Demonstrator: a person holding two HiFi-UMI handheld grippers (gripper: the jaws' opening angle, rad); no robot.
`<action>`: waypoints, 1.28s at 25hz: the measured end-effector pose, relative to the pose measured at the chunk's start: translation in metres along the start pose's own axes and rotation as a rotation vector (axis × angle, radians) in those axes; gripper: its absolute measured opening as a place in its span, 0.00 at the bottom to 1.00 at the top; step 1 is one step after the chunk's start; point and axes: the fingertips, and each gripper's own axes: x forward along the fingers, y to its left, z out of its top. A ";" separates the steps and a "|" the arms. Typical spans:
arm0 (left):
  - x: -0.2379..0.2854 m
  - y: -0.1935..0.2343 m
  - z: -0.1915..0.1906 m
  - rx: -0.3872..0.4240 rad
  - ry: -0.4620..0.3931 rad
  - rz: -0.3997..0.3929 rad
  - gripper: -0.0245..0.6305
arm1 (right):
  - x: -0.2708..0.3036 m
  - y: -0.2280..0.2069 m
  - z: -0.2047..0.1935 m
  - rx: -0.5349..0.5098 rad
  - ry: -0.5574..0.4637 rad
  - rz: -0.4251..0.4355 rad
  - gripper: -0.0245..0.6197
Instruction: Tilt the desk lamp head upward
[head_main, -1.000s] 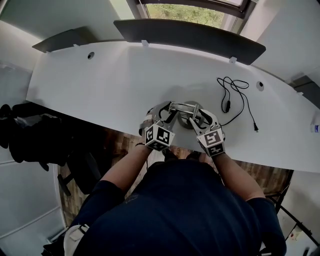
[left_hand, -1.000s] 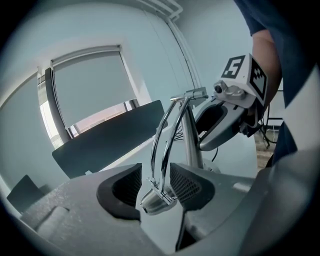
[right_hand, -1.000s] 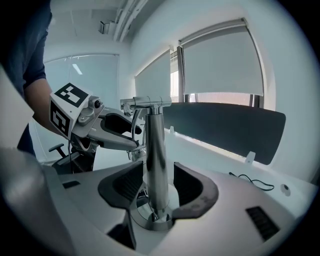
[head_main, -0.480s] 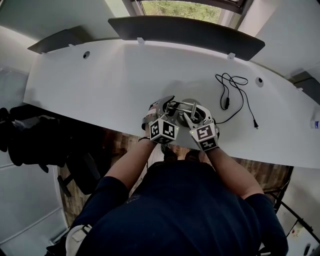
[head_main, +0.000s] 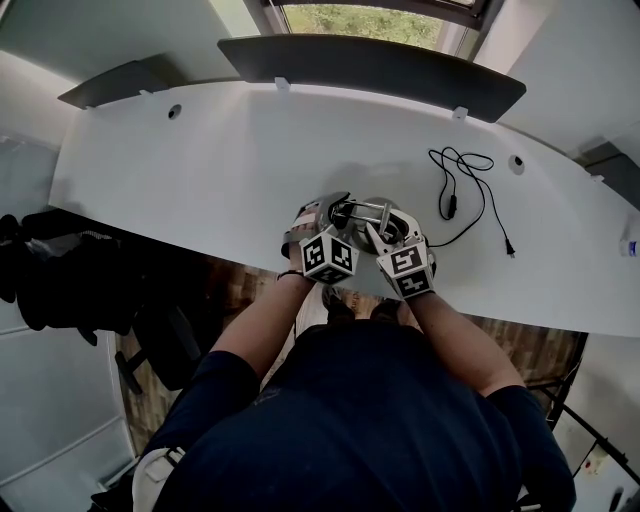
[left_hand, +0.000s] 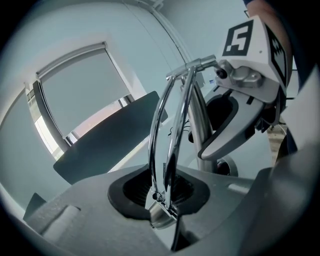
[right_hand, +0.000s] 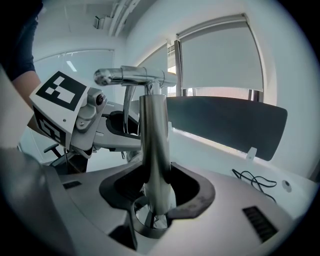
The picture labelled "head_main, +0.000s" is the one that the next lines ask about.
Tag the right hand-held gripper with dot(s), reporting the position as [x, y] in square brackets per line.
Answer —
[407, 270]

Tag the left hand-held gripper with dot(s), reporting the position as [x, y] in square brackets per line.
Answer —
[327, 257]

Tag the silver desk lamp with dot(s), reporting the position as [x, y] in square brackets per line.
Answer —
[376, 202]

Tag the person's left forearm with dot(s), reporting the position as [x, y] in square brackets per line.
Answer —
[255, 330]

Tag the person's right forearm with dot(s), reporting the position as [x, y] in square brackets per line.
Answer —
[465, 345]

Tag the long dark grey desk divider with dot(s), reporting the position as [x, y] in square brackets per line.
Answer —
[370, 70]

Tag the person's left hand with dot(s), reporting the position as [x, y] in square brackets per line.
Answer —
[302, 225]

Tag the person's right shoe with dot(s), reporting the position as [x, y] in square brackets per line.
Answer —
[385, 312]

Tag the person's shoe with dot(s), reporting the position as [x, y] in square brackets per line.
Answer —
[385, 312]
[339, 305]

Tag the black wristband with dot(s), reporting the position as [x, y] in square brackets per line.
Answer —
[290, 273]

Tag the person's left shoe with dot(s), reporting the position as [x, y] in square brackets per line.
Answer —
[339, 305]

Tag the person in dark blue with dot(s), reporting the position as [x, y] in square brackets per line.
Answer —
[360, 425]

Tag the dark framed window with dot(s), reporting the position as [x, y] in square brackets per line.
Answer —
[360, 22]

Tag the clear plastic water bottle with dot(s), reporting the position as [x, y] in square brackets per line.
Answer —
[631, 246]

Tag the black office chair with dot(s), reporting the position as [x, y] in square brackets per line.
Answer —
[65, 280]

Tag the white power strip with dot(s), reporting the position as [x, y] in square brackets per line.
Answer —
[595, 461]

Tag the white pouch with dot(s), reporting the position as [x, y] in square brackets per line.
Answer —
[152, 475]

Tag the white divider bracket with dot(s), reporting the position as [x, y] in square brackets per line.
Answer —
[282, 83]
[460, 113]

